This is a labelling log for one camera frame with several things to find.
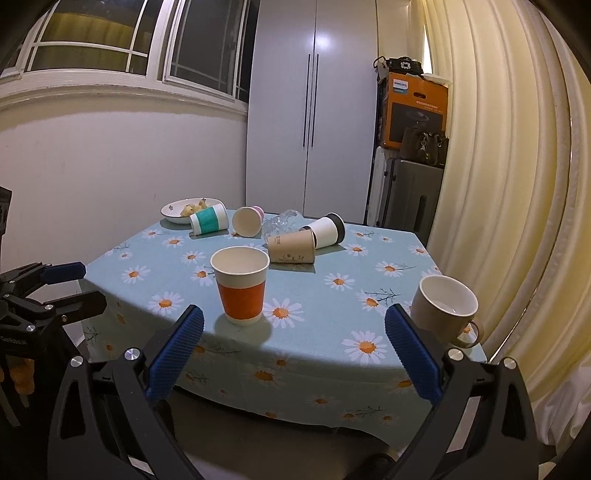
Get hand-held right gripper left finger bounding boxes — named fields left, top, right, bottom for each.
left=46, top=304, right=206, bottom=480

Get orange cardboard box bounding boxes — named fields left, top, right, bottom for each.
left=376, top=71, right=450, bottom=151

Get cream curtain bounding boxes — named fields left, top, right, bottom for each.
left=406, top=0, right=591, bottom=464

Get pink paper cup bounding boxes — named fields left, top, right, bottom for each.
left=232, top=205, right=266, bottom=237

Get grey wardrobe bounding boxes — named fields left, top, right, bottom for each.
left=245, top=0, right=380, bottom=227

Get white frame window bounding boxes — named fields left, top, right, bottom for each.
left=0, top=0, right=260, bottom=105

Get dark handbag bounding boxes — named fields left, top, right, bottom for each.
left=399, top=126, right=450, bottom=167

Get yellow food pieces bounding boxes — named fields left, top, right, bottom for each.
left=180, top=198, right=214, bottom=217

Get clear plastic cup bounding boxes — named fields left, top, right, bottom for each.
left=261, top=209, right=305, bottom=241

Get person's left hand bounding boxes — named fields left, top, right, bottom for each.
left=0, top=357, right=37, bottom=397

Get brown paper cup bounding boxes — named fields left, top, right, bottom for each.
left=267, top=228, right=318, bottom=265

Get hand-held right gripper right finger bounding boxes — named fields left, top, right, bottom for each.
left=384, top=304, right=550, bottom=480

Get orange paper cup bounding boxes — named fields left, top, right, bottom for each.
left=210, top=246, right=270, bottom=328

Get white cup with black rim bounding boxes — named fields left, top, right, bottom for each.
left=299, top=212, right=346, bottom=250

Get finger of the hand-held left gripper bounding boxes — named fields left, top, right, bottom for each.
left=0, top=261, right=88, bottom=297
left=0, top=291, right=108, bottom=326

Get blue daisy tablecloth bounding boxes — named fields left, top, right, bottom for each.
left=81, top=213, right=488, bottom=451

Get grey suitcase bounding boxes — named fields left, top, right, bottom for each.
left=382, top=157, right=445, bottom=230

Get beige ceramic mug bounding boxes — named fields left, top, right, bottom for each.
left=410, top=275, right=485, bottom=349

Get teal paper cup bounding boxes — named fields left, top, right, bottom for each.
left=189, top=202, right=230, bottom=236

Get white bowl with food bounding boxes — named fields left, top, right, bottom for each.
left=161, top=198, right=225, bottom=225

